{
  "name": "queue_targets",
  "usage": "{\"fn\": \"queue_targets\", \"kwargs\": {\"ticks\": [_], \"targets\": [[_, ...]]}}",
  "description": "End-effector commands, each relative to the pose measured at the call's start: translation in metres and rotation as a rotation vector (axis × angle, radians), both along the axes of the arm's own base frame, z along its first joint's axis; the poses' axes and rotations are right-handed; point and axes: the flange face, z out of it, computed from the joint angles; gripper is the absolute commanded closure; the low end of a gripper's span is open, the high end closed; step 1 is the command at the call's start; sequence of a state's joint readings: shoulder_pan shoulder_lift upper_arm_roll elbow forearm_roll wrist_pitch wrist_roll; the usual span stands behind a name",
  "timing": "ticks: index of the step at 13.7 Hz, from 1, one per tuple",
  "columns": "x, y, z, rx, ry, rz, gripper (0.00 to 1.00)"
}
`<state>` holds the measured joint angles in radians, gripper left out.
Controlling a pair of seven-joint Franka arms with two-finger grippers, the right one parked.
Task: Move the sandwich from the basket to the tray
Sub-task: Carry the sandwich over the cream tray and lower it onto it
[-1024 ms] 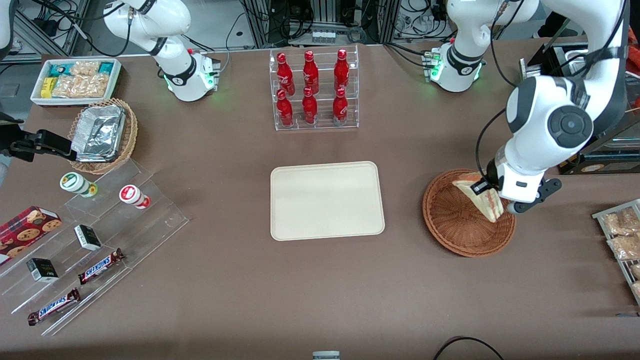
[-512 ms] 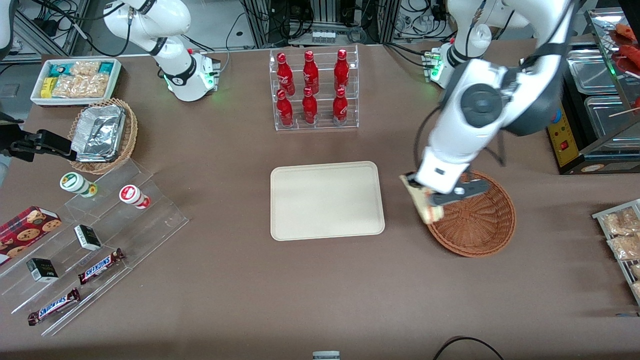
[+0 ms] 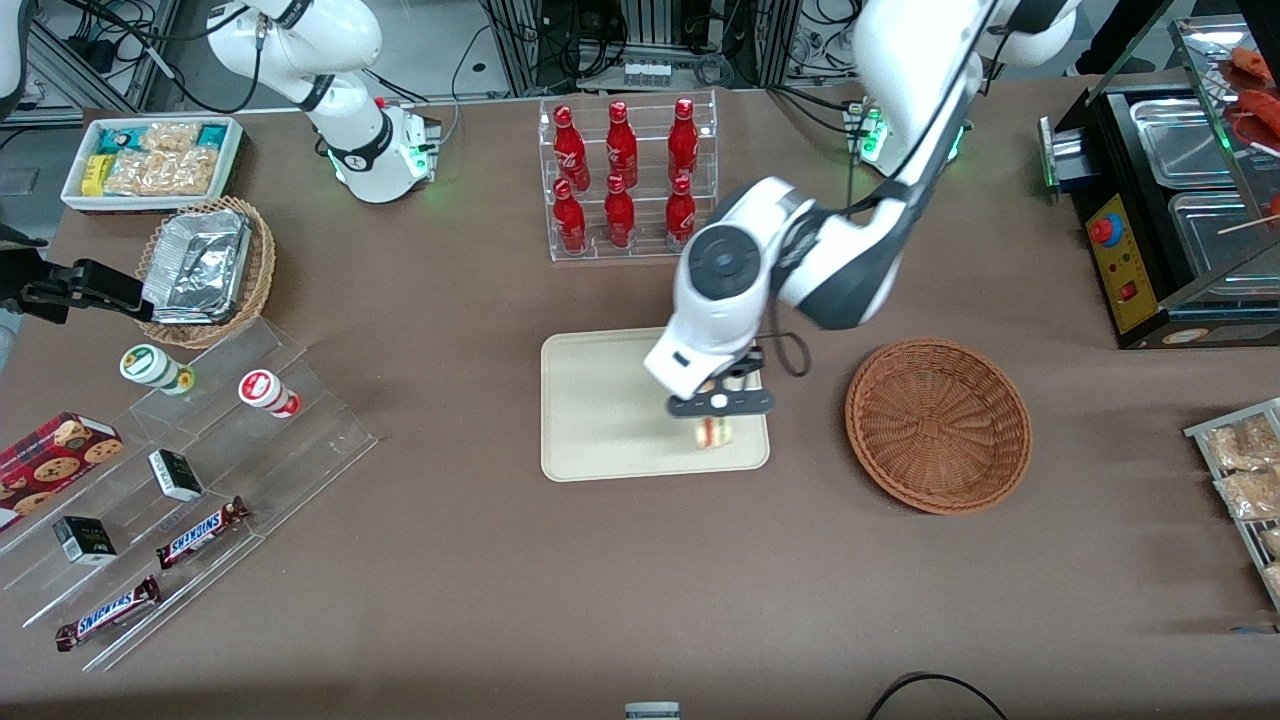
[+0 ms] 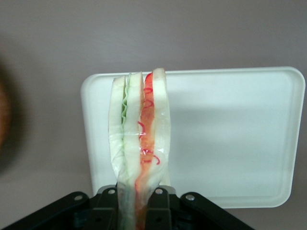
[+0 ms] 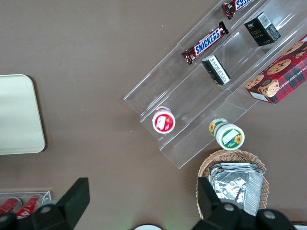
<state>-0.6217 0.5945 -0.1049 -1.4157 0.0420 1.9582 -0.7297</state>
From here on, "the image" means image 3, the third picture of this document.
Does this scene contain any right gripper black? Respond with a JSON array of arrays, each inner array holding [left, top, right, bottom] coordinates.
[[0, 250, 153, 323]]

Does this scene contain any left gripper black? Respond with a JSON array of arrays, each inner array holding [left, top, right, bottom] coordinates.
[[703, 345, 767, 396]]

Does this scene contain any cream plastic tray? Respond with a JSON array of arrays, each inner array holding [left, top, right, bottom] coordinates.
[[540, 321, 771, 484]]

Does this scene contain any light wicker basket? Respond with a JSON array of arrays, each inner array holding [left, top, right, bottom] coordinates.
[[135, 195, 277, 350]]

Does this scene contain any brown wicker basket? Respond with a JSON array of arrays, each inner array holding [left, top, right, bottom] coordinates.
[[845, 337, 1033, 516]]

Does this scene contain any tray of packaged pastries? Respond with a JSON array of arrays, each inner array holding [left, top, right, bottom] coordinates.
[[1184, 398, 1280, 613]]

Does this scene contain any green lid yogurt cup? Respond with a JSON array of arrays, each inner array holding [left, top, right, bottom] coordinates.
[[119, 344, 196, 397]]

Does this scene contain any aluminium foil containers stack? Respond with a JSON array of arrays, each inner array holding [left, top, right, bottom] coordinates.
[[142, 208, 253, 326]]

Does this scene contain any white snack bin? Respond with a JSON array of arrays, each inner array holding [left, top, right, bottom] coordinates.
[[60, 116, 246, 215]]

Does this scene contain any large clear cracker bag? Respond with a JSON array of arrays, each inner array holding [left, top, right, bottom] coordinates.
[[103, 148, 219, 197]]

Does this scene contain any clear acrylic bottle rack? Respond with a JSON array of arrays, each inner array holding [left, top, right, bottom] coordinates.
[[538, 88, 719, 264]]

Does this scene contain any small clear cracker bag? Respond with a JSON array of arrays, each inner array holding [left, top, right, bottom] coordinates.
[[140, 122, 201, 153]]

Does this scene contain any red cola bottle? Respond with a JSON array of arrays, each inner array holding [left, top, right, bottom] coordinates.
[[553, 104, 591, 191], [552, 178, 589, 256], [668, 97, 700, 186], [604, 173, 637, 251], [665, 175, 698, 247], [606, 100, 639, 189]]

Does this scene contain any red lid yogurt cup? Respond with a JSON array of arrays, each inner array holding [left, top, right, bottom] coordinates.
[[238, 369, 302, 419]]

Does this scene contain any red cookie box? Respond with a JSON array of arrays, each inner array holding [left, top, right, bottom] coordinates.
[[0, 412, 125, 531]]

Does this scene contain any small black box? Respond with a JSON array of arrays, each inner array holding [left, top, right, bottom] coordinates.
[[52, 516, 118, 566], [148, 449, 205, 503]]

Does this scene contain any clear acrylic step display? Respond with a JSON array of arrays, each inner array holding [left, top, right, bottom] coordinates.
[[0, 318, 379, 673]]

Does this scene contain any Snickers chocolate bar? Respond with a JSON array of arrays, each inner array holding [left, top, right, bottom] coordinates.
[[55, 576, 163, 653], [155, 497, 251, 571]]

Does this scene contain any black food warmer appliance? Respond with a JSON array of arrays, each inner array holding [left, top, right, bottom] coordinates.
[[1040, 15, 1280, 351]]

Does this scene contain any clear bag of snacks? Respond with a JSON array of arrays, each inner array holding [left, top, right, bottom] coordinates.
[[1215, 468, 1280, 521], [1205, 415, 1280, 471]]

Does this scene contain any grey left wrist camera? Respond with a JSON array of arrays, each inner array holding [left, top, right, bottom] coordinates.
[[668, 392, 776, 417]]

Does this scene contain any black cable loop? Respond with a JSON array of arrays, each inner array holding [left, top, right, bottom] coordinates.
[[865, 673, 1011, 720]]

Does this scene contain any aluminium frame equipment rack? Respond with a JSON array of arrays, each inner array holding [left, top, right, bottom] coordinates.
[[480, 0, 801, 96]]

